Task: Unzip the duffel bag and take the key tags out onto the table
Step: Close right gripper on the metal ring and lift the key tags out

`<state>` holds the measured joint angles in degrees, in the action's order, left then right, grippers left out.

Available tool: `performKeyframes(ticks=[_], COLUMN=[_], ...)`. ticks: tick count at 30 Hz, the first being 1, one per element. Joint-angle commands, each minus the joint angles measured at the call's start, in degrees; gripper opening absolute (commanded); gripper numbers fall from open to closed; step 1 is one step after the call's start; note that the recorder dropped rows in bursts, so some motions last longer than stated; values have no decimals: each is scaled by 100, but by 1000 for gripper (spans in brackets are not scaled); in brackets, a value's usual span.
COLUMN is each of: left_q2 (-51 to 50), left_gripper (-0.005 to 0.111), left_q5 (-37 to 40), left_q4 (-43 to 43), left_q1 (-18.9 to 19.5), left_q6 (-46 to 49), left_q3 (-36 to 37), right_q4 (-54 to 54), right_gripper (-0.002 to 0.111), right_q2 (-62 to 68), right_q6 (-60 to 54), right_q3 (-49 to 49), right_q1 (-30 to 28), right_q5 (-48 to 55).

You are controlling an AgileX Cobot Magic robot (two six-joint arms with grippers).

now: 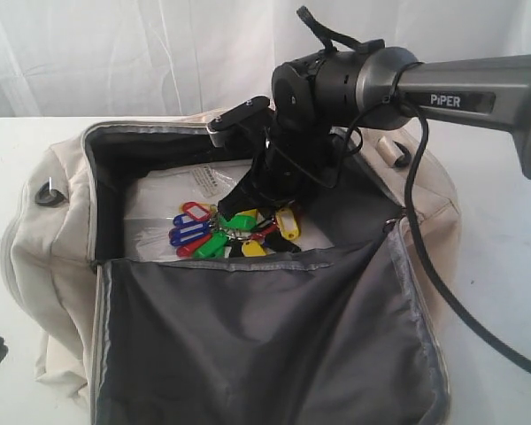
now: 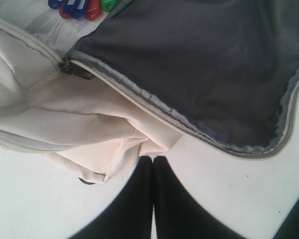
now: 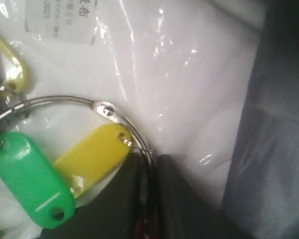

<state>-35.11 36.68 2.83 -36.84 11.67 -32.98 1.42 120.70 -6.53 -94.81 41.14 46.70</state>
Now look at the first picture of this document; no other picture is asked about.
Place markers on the white plastic-wrapped packet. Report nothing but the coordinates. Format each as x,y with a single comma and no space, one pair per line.
152,202

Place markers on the beige duffel bag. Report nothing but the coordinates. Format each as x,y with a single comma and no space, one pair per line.
339,333

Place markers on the right wrist camera with heatsink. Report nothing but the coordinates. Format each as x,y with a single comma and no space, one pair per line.
246,122

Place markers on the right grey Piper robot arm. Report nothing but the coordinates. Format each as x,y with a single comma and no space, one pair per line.
385,88

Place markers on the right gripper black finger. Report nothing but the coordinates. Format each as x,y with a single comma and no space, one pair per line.
244,196

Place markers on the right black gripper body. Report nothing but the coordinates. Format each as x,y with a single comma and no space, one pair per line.
287,161

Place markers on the colourful plastic key tag bunch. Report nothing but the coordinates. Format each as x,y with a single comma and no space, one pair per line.
201,232

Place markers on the metal key ring zipper pull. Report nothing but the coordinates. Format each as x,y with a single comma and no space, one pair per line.
390,224

